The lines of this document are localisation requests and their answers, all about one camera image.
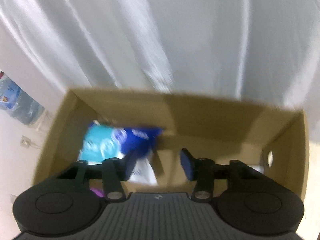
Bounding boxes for blue white wet wipes pack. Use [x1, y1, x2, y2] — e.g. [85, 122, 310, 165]
[78, 121, 163, 186]

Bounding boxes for purple round air freshener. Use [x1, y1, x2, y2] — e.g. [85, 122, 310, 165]
[90, 187, 105, 197]

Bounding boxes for small white carton box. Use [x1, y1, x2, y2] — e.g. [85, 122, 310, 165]
[249, 165, 264, 174]

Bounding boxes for brown cardboard box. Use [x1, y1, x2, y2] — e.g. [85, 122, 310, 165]
[33, 88, 309, 198]

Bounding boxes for white water dispenser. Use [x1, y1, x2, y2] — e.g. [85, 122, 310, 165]
[35, 110, 54, 133]

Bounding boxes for blue water jug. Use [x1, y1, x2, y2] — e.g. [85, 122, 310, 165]
[0, 71, 44, 126]

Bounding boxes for white curtain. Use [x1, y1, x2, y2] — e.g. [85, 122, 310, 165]
[1, 0, 319, 141]

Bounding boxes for white wall socket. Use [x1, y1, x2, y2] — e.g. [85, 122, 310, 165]
[20, 135, 41, 149]

